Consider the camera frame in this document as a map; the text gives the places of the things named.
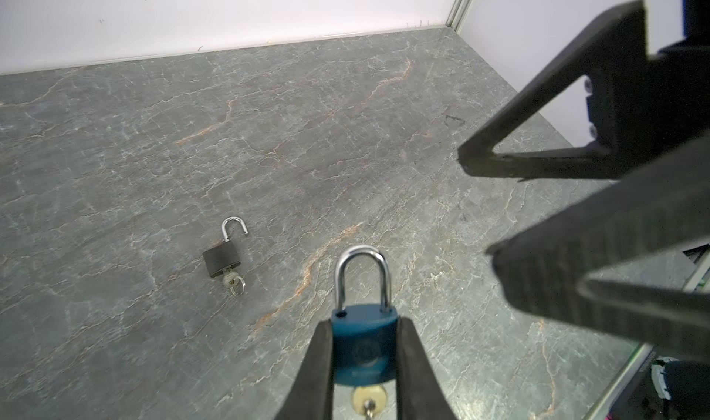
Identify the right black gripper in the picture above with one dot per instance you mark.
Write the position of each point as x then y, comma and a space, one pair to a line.
611, 53

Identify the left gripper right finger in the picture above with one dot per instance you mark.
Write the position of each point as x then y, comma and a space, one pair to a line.
419, 395

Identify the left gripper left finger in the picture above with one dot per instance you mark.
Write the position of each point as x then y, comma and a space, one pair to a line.
311, 394

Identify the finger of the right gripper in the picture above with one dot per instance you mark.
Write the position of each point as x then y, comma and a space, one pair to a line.
548, 269

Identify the small key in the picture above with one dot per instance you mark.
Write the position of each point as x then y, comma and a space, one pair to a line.
369, 401

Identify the blue padlock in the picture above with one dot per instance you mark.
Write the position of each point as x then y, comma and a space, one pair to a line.
364, 336

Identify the silver key with ring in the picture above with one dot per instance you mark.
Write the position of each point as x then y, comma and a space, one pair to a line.
234, 283

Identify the black padlock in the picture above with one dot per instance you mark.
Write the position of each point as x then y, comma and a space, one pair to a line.
224, 256

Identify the aluminium enclosure frame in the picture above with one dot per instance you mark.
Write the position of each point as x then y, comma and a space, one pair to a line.
457, 14

